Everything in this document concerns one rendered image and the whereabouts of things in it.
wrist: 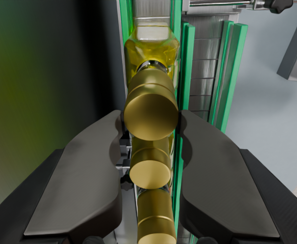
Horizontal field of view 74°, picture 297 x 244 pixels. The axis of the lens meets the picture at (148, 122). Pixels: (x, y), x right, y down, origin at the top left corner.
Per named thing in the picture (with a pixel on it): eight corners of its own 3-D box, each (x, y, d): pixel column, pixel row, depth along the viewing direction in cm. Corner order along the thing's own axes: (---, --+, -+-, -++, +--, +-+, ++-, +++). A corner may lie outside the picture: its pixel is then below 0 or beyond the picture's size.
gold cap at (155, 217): (135, 190, 19) (133, 234, 16) (170, 186, 19) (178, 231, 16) (139, 211, 21) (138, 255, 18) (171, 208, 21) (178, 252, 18)
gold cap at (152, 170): (132, 126, 18) (126, 159, 15) (169, 127, 18) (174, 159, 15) (133, 155, 20) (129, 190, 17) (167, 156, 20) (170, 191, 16)
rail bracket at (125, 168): (109, 138, 49) (97, 179, 38) (136, 138, 49) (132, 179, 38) (111, 150, 51) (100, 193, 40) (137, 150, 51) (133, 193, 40)
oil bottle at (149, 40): (136, 21, 35) (119, 44, 17) (168, 21, 35) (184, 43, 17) (137, 53, 38) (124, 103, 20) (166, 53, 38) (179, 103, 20)
